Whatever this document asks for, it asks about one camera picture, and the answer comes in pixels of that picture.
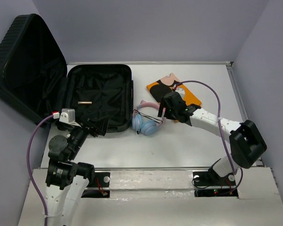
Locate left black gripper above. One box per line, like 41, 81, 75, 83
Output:
68, 111, 111, 158

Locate orange black patterned cloth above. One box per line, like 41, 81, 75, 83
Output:
146, 73, 202, 123

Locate blue pink cat-ear headphones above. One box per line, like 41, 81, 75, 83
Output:
131, 100, 164, 136

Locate black hard-shell suitcase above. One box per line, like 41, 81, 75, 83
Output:
0, 14, 133, 132

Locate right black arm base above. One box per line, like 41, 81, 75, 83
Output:
191, 171, 238, 198

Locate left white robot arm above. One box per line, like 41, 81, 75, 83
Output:
43, 120, 109, 226

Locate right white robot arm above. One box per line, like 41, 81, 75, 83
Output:
158, 91, 267, 185

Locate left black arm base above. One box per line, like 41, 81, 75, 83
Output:
82, 172, 110, 198

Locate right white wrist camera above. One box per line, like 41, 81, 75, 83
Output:
172, 81, 185, 99

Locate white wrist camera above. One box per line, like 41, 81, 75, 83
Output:
172, 81, 185, 99
59, 108, 75, 125

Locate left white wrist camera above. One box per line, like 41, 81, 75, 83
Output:
59, 108, 75, 125

